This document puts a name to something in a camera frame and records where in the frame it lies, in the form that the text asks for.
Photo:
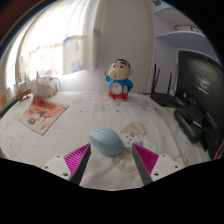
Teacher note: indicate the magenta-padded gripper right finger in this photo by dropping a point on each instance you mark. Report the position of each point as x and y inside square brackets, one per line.
[146, 159]

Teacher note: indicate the black computer monitor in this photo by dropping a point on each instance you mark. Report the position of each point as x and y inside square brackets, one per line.
[201, 80]

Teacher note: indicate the white printed tablecloth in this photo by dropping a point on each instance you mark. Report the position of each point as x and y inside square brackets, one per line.
[100, 113]

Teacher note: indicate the black keyboard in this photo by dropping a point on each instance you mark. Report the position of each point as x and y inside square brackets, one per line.
[8, 106]

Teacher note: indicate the white star-print curtain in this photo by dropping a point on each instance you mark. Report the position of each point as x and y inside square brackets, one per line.
[56, 40]

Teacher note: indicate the red printed mouse pad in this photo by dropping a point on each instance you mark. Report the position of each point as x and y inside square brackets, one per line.
[42, 113]

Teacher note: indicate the white wall shelf unit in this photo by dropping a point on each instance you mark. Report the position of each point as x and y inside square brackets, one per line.
[186, 38]

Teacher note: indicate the light blue computer mouse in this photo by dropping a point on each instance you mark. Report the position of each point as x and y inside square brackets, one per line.
[106, 141]

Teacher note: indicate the black router with antennas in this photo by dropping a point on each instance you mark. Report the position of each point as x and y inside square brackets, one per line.
[163, 99]

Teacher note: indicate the cartoon boy figurine clock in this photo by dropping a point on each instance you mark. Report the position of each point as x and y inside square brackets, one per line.
[118, 80]

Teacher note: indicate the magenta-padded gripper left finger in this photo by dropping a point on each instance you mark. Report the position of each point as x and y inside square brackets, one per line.
[76, 159]

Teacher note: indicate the large white conch shell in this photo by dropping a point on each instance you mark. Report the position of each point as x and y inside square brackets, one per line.
[43, 87]

